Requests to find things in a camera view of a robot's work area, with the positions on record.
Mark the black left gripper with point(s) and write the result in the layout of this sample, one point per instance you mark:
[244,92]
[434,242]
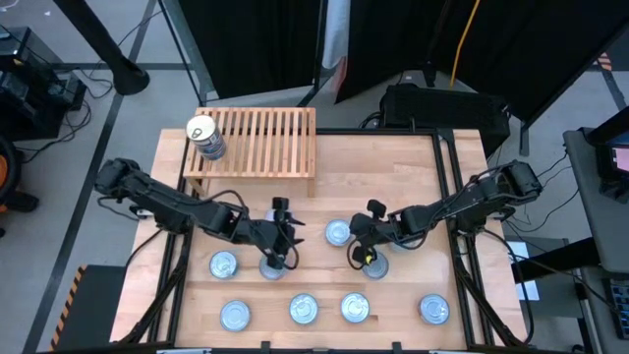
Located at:
[258,236]

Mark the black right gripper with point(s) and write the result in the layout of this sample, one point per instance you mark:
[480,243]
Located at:
[383,228]

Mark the pink blue label tuna can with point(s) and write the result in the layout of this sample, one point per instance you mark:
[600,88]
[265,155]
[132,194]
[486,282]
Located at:
[215,147]
[201,129]
[216,156]

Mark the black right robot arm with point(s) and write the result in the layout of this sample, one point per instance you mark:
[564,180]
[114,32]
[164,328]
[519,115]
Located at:
[457,206]

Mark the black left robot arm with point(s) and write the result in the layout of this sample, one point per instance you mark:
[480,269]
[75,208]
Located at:
[172,206]

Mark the wooden slatted shelf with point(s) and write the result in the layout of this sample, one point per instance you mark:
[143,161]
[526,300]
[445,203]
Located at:
[265,147]

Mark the black ribbed equipment box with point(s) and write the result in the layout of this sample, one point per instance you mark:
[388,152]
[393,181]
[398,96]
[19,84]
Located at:
[442,113]

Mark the black curtain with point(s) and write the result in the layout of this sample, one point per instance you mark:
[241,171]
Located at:
[245,44]
[531,49]

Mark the black desk crossbar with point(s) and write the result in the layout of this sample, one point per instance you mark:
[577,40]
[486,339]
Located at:
[555,258]

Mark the white fabric panel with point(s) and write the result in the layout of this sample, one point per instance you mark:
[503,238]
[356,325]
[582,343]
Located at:
[336,29]

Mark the grey metal truss pole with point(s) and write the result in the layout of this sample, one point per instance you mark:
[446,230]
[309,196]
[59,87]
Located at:
[188,49]

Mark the black platform hazard stripes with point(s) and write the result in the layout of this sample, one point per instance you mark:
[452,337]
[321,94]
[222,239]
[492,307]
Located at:
[93,310]

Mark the black stand pole round base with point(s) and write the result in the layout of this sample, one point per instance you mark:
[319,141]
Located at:
[128,76]

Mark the grey side desk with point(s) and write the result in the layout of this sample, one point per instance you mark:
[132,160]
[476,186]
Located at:
[599,221]

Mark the black monitor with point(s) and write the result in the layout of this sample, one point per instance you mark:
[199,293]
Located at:
[607,172]

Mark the black keyboard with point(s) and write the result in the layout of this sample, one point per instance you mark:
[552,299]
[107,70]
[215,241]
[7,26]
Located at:
[620,310]

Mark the orange black device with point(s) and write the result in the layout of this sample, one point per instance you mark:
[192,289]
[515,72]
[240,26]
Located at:
[5,172]

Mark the black equipment cart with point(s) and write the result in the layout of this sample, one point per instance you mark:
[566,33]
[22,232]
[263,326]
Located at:
[29,98]

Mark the orange striped floor marker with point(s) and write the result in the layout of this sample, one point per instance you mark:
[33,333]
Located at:
[604,61]

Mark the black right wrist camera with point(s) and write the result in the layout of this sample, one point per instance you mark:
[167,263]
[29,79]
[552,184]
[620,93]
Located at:
[376,206]

